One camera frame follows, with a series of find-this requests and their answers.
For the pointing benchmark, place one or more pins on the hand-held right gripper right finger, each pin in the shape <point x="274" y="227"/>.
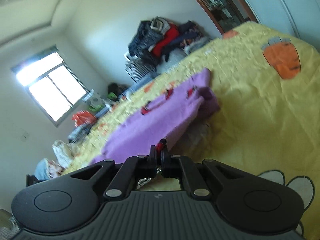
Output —
<point x="165" y="162"/>

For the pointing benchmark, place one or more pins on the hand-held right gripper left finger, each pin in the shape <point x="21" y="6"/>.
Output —
<point x="152" y="157"/>

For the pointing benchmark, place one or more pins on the purple sweater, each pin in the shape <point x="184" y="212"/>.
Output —
<point x="155" y="120"/>

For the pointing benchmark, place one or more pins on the dark striped clothes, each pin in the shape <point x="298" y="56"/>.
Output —
<point x="77" y="133"/>

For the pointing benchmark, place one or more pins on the stack of folded clothes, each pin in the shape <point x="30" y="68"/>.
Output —
<point x="195" y="45"/>

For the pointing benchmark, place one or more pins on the blue quilt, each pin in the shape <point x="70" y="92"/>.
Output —
<point x="125" y="93"/>

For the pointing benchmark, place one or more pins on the green plastic chair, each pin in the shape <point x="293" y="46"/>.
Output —
<point x="111" y="95"/>

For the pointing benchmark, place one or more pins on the dark backpack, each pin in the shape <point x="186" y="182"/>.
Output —
<point x="115" y="87"/>

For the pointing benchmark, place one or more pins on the orange plastic bag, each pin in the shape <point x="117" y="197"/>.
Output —
<point x="82" y="117"/>

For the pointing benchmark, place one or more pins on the floral pillow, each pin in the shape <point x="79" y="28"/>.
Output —
<point x="93" y="100"/>

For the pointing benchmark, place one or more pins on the houndstooth bag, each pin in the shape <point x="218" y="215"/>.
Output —
<point x="138" y="70"/>

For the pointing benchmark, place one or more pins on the white cloth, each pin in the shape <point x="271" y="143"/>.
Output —
<point x="62" y="152"/>

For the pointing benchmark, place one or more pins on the grey white bundle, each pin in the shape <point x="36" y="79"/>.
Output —
<point x="172" y="60"/>

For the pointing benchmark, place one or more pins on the yellow printed bedspread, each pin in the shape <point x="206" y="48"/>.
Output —
<point x="250" y="105"/>

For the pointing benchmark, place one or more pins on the white box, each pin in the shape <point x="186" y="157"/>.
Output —
<point x="127" y="56"/>

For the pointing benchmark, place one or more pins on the light blue cloth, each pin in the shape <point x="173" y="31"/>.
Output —
<point x="45" y="168"/>

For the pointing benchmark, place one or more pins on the window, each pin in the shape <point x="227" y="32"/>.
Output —
<point x="57" y="92"/>

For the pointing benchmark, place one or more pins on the red folded garment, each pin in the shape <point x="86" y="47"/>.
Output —
<point x="167" y="40"/>

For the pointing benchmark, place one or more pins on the beige white garment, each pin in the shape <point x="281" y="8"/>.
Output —
<point x="160" y="25"/>

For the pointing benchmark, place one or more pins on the navy folded garment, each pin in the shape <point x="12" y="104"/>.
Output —
<point x="187" y="28"/>

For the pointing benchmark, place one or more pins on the white wardrobe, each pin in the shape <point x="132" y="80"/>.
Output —
<point x="287" y="10"/>

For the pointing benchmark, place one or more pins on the wooden door frame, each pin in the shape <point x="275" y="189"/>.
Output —
<point x="220" y="28"/>

